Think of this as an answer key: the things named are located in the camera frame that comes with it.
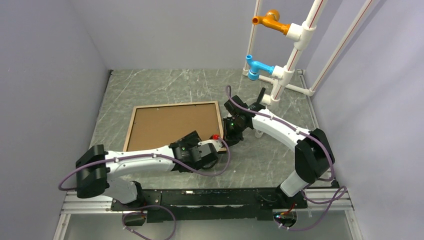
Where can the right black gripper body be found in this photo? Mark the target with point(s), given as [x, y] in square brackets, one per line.
[233, 131]

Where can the wooden picture frame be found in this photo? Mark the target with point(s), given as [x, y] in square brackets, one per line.
[172, 126]

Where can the brown backing board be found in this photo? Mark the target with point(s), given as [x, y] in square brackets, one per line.
[172, 126]

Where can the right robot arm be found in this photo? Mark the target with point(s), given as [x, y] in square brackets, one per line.
[312, 152]

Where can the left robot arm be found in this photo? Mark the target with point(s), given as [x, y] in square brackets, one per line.
[99, 171]

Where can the blue plastic faucet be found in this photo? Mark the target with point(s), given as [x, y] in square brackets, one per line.
[255, 67]

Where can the orange plastic faucet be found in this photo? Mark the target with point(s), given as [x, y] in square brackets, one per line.
[271, 20]

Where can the white pvc pipe stand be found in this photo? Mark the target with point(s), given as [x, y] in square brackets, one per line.
[301, 36]

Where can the black handled hammer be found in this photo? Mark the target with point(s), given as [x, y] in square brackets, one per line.
[260, 95]

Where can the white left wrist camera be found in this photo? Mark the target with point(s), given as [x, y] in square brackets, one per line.
[216, 142]

